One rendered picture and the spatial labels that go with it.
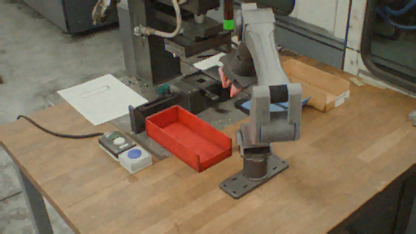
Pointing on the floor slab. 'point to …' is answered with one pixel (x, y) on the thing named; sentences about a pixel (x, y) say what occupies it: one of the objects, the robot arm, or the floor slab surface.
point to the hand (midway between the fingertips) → (229, 89)
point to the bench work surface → (220, 172)
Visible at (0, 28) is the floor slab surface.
